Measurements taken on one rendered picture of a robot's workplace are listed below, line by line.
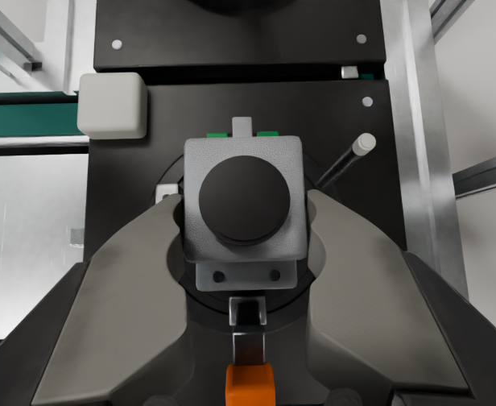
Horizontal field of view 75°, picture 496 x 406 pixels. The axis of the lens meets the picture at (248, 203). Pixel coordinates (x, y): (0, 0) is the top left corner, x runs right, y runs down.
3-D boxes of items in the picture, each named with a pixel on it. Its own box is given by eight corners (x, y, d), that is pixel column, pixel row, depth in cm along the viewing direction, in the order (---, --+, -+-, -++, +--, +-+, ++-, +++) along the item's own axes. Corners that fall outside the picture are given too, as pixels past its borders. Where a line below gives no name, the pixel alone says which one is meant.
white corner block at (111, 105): (153, 147, 27) (138, 127, 23) (99, 148, 27) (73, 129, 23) (155, 94, 28) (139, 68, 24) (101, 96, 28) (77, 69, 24)
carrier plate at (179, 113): (411, 389, 24) (426, 402, 22) (87, 401, 24) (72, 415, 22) (379, 90, 28) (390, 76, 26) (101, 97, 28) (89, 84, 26)
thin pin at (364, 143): (328, 189, 23) (378, 149, 14) (317, 189, 23) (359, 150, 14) (328, 178, 23) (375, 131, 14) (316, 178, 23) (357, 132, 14)
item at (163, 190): (183, 216, 22) (178, 213, 21) (160, 217, 22) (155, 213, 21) (183, 188, 23) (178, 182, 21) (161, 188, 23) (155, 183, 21)
